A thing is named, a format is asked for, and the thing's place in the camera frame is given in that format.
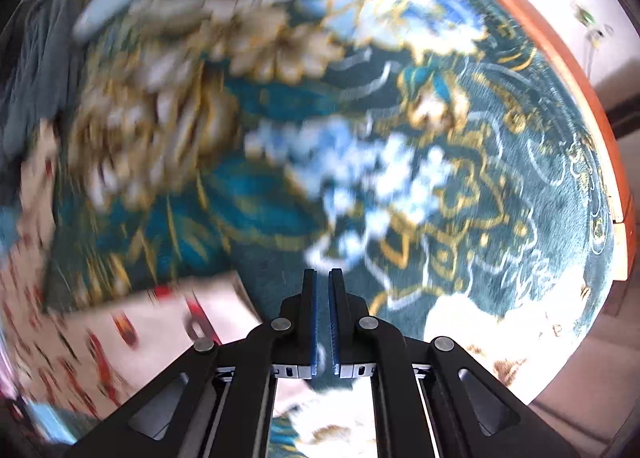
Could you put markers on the teal floral printed blanket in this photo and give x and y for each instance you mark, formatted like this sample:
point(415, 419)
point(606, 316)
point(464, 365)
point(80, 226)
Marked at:
point(350, 148)

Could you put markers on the orange wooden bed frame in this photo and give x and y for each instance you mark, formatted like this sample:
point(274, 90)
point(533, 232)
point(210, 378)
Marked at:
point(565, 88)

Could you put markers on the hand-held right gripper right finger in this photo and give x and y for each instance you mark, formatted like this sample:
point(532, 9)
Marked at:
point(333, 323)

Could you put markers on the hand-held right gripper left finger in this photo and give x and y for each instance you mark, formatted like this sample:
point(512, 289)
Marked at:
point(313, 323)

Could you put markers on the beige red-patterned cloth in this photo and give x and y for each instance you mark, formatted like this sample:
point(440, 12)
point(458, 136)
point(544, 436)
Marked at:
point(90, 338)

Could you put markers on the grey-blue garment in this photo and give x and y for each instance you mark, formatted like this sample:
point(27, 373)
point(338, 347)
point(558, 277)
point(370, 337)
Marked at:
point(30, 73)

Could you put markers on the wall socket with plug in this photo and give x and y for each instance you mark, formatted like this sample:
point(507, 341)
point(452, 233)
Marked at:
point(591, 25)

